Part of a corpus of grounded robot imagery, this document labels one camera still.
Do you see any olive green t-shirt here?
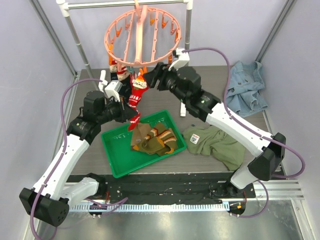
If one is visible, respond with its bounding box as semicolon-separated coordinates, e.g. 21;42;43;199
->
182;125;246;171

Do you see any pink round clip hanger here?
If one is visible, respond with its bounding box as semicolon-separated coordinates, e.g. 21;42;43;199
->
104;0;182;68

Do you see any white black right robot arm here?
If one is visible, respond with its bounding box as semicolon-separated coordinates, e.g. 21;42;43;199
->
143;63;286;198

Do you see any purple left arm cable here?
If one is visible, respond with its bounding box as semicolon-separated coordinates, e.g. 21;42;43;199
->
29;77;128;240

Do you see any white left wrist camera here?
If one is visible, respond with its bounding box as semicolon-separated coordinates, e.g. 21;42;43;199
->
104;80;123;102

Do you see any navy blue sock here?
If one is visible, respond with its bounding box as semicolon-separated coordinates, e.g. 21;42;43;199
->
118;75;132;102

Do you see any red christmas sock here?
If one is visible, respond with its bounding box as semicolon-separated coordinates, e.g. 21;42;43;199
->
109;60;130;81
128;73;149;131

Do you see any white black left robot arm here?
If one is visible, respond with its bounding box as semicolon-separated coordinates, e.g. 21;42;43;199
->
19;90;138;227

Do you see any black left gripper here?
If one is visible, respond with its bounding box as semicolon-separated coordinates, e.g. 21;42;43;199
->
96;95;138;125

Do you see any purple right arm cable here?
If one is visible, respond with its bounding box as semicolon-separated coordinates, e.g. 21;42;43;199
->
184;46;306;219

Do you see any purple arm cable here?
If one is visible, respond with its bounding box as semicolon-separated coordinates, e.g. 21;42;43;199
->
184;46;306;219
29;77;128;240

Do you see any green plastic tray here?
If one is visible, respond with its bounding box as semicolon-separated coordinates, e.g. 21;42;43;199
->
101;110;187;178

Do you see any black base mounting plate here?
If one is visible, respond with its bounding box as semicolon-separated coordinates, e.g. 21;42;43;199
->
63;171;257;205

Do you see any light blue denim shirt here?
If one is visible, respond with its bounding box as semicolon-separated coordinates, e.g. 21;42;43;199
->
225;61;268;118

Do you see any white metal clothes rack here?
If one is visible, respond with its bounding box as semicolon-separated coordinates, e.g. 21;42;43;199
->
55;0;194;117

